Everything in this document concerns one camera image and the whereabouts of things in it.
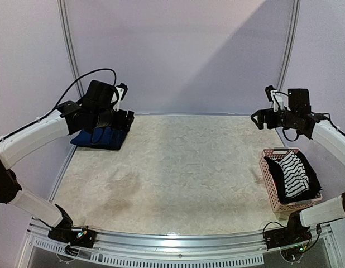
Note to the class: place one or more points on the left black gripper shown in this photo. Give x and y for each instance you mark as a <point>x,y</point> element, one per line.
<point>120,125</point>

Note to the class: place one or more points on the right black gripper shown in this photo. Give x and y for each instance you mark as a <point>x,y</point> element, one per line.
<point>269,118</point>

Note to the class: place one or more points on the black white striped tank top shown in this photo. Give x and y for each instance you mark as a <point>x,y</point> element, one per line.
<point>295,179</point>

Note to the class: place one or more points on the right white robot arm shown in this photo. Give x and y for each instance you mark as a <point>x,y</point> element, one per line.
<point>292,110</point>

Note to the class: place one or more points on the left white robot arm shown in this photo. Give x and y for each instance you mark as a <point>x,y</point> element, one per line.
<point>98,109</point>

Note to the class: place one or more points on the pink perforated laundry basket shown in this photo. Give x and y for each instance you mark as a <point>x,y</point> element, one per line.
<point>277,207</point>

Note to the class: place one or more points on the folded blue garment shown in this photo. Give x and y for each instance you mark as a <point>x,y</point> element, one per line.
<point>100,138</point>

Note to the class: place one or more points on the black garment in basket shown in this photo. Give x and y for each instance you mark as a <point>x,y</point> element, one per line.
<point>276,172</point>

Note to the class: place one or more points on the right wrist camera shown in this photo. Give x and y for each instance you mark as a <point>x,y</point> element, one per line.
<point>275,97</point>

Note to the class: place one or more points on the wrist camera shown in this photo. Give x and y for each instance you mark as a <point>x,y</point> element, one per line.
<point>118,96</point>
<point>275,97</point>

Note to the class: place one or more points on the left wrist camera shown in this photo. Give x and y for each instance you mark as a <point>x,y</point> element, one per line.
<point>118,96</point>

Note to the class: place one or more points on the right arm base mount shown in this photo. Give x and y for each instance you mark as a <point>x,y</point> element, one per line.
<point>293,233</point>

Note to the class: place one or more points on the right aluminium corner post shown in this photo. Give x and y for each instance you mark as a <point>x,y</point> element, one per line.
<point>290,37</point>

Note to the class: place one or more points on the aluminium corner post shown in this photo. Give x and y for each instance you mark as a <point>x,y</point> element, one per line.
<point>290,37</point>
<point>64,20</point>

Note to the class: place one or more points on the left aluminium corner post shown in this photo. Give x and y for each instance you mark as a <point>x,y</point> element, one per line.
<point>64,20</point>

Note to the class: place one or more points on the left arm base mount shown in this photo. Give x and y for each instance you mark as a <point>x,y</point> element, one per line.
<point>65,232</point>

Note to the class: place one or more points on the aluminium front rail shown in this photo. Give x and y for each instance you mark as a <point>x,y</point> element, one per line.
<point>116,249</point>

